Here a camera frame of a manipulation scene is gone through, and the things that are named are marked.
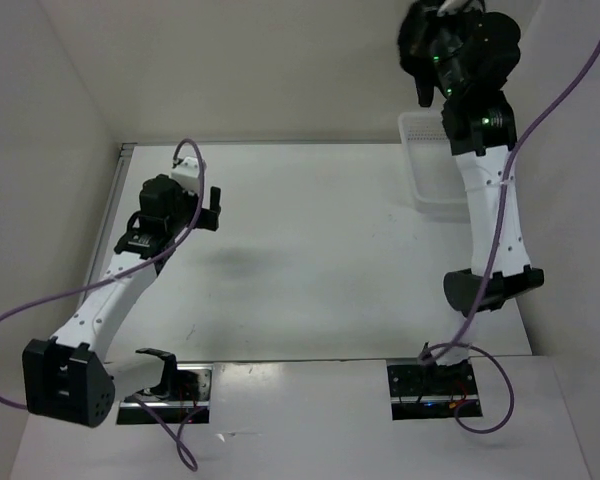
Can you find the black shorts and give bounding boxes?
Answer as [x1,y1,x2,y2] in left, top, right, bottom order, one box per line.
[397,0,443,77]

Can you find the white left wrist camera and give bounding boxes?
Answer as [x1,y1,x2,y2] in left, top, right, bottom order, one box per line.
[170,156,205,195]

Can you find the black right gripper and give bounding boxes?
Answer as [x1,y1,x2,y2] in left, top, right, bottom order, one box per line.
[408,0,476,97]

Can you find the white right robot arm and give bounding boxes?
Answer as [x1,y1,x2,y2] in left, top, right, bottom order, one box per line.
[400,1,544,353]

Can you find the white plastic basket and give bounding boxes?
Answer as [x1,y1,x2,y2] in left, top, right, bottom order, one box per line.
[398,111,469,223]

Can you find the aluminium frame rail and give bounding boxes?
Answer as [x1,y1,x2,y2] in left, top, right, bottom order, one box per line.
[85,143,136,284]

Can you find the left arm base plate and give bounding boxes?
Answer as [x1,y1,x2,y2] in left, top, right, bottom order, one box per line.
[114,361,214,426]

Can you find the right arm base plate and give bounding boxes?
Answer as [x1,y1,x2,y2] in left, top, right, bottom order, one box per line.
[386,359,483,421]

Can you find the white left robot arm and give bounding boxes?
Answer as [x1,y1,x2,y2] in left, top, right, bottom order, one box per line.
[22,171,221,428]

